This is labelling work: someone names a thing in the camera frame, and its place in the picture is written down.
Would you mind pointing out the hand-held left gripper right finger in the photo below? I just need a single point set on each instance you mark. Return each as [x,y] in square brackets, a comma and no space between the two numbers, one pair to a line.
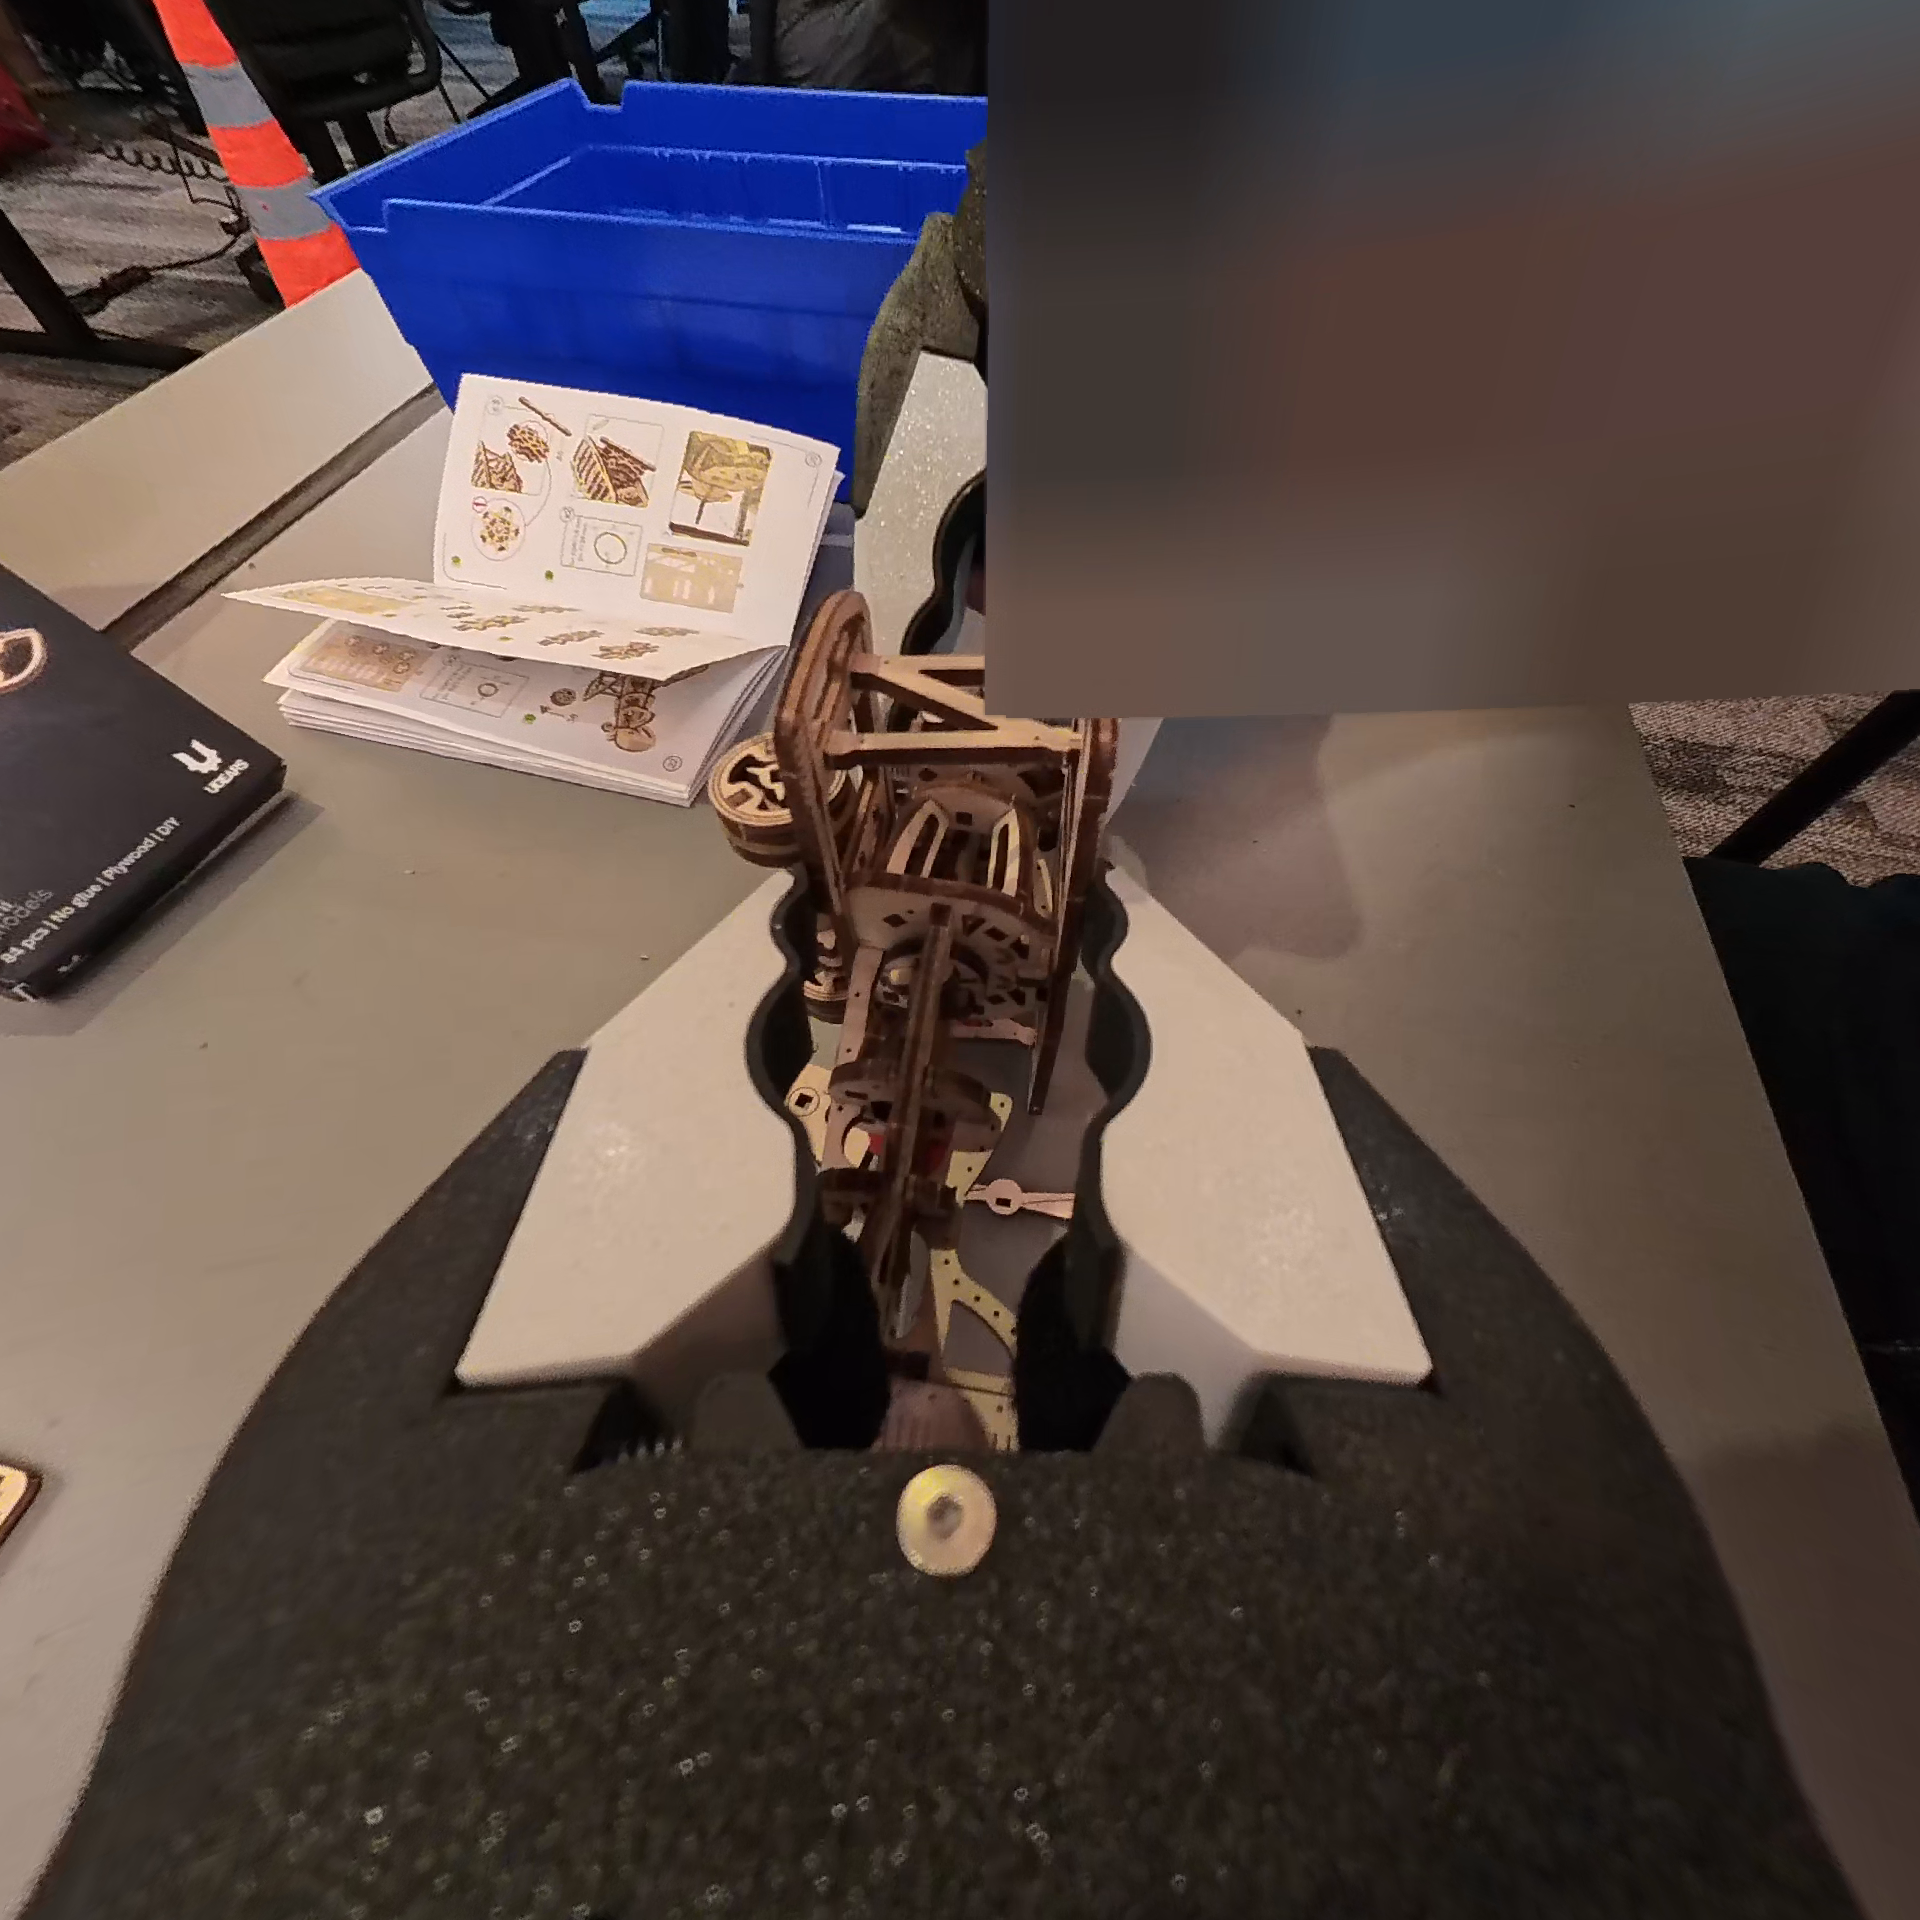
[1273,1203]

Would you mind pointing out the orange traffic cone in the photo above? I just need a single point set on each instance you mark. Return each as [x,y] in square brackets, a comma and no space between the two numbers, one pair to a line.
[260,169]

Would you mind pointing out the blue plastic bin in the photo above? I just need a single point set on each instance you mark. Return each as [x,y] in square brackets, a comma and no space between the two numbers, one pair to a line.
[627,306]

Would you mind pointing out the wooden model biplane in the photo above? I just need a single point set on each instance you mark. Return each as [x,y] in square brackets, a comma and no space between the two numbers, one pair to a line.
[898,1052]

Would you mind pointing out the wooden parts sheet with holes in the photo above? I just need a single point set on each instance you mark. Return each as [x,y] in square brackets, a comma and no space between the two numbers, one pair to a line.
[16,1504]

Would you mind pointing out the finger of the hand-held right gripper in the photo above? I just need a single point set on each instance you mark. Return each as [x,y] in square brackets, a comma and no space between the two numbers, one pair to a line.
[913,483]

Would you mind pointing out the black model kit box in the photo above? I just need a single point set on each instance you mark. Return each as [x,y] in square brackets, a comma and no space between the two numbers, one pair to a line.
[106,779]

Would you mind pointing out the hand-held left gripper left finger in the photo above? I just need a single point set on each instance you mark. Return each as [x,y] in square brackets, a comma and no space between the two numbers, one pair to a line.
[627,1203]

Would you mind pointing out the grey desk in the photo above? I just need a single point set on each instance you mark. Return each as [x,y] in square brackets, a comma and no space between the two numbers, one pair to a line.
[375,1124]

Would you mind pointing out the white instruction booklet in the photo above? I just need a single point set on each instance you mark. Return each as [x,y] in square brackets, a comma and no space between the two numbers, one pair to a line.
[602,493]

